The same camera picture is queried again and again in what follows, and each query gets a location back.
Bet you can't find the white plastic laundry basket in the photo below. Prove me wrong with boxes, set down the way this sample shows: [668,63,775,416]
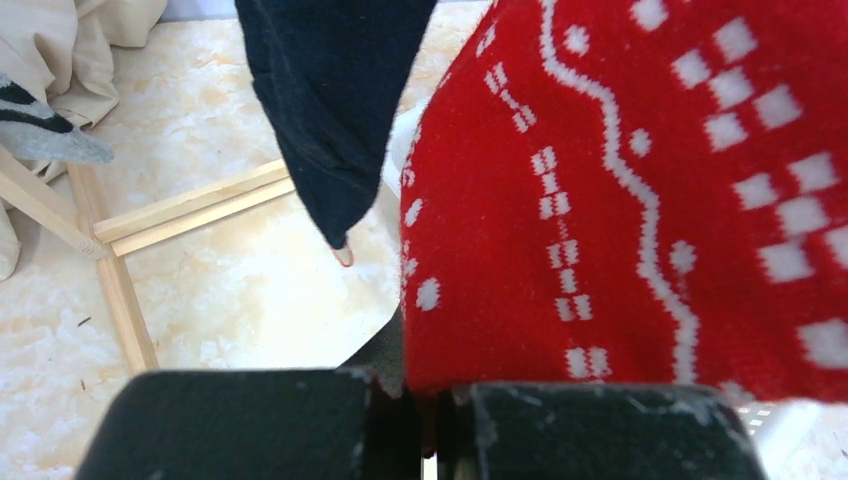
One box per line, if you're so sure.
[382,101,824,479]

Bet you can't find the wooden drying rack frame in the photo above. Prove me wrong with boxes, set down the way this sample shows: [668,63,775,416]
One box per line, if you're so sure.
[1,149,294,373]

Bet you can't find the red snowflake sock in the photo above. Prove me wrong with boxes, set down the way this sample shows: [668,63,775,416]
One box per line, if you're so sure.
[401,1,847,402]

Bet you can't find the navy red sock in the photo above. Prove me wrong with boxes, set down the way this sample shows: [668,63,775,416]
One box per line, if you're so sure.
[235,0,436,267]

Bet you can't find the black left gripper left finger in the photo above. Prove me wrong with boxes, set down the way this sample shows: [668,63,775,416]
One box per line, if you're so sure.
[76,368,421,479]

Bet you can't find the white grey sock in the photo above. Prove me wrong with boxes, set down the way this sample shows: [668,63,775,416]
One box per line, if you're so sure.
[1,73,114,165]

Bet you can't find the beige crumpled cloth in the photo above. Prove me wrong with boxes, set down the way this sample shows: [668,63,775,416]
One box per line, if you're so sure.
[0,0,168,283]

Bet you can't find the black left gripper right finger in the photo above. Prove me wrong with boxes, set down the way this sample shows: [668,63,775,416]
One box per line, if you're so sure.
[436,382,767,479]

